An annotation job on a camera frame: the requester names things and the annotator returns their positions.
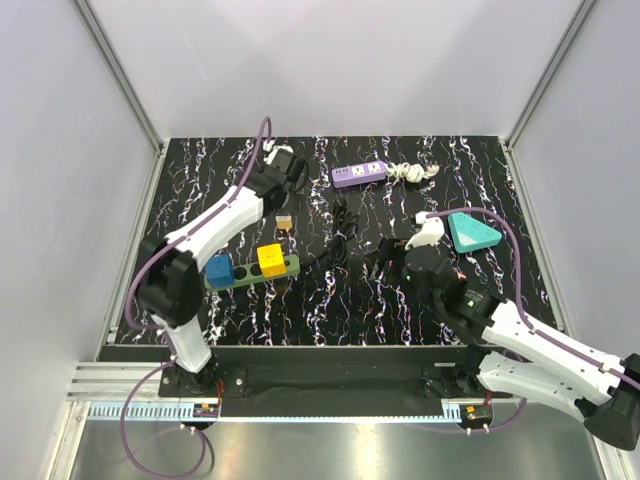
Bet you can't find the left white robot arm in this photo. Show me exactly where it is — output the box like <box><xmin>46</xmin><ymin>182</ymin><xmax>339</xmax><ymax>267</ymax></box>
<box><xmin>128</xmin><ymin>147</ymin><xmax>309</xmax><ymax>396</ymax></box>

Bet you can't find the green power strip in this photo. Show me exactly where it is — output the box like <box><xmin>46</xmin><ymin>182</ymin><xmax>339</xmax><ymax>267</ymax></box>
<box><xmin>204</xmin><ymin>255</ymin><xmax>301</xmax><ymax>291</ymax></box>

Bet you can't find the small orange plug adapter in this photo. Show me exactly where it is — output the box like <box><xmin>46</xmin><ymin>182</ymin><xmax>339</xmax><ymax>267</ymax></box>
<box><xmin>276</xmin><ymin>215</ymin><xmax>293</xmax><ymax>232</ymax></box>

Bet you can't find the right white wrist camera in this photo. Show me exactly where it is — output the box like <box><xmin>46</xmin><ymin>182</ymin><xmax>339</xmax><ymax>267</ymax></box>
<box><xmin>405</xmin><ymin>211</ymin><xmax>445</xmax><ymax>251</ymax></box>

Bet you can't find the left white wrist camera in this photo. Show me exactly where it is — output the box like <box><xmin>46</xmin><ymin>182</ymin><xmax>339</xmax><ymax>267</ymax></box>
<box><xmin>262</xmin><ymin>140</ymin><xmax>294</xmax><ymax>165</ymax></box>

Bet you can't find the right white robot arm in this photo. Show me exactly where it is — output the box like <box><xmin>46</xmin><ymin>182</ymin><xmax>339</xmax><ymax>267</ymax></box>
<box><xmin>365</xmin><ymin>239</ymin><xmax>639</xmax><ymax>451</ymax></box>

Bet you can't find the aluminium frame rail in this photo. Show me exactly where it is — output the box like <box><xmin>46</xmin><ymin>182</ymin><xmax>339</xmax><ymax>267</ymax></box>
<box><xmin>67</xmin><ymin>362</ymin><xmax>160</xmax><ymax>401</ymax></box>

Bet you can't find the white slotted cable duct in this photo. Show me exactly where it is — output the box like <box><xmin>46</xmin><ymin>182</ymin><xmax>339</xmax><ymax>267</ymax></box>
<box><xmin>88</xmin><ymin>402</ymin><xmax>219</xmax><ymax>422</ymax></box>

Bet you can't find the white coiled cable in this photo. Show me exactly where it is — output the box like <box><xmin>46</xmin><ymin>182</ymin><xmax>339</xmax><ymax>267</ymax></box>
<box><xmin>385</xmin><ymin>161</ymin><xmax>442</xmax><ymax>185</ymax></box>

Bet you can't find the black power strip cable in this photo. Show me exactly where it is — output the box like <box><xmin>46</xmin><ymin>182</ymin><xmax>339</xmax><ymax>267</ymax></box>
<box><xmin>297</xmin><ymin>197</ymin><xmax>361</xmax><ymax>269</ymax></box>

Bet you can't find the teal triangular power strip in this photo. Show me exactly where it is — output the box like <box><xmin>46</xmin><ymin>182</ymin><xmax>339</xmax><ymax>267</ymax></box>
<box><xmin>447</xmin><ymin>213</ymin><xmax>503</xmax><ymax>254</ymax></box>

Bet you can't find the yellow cube socket adapter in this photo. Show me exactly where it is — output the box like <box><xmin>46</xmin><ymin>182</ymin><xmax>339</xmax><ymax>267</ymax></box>
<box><xmin>256</xmin><ymin>243</ymin><xmax>287</xmax><ymax>278</ymax></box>

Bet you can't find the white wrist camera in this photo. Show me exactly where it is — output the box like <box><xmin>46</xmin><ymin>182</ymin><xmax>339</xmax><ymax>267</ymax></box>
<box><xmin>405</xmin><ymin>211</ymin><xmax>445</xmax><ymax>251</ymax></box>
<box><xmin>262</xmin><ymin>140</ymin><xmax>294</xmax><ymax>165</ymax></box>

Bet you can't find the blue cube socket adapter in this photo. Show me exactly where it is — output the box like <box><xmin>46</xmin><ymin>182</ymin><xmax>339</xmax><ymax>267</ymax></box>
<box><xmin>205</xmin><ymin>253</ymin><xmax>235</xmax><ymax>290</ymax></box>

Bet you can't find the purple power strip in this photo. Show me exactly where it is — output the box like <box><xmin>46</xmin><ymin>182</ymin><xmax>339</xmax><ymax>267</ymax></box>
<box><xmin>331</xmin><ymin>161</ymin><xmax>387</xmax><ymax>188</ymax></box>

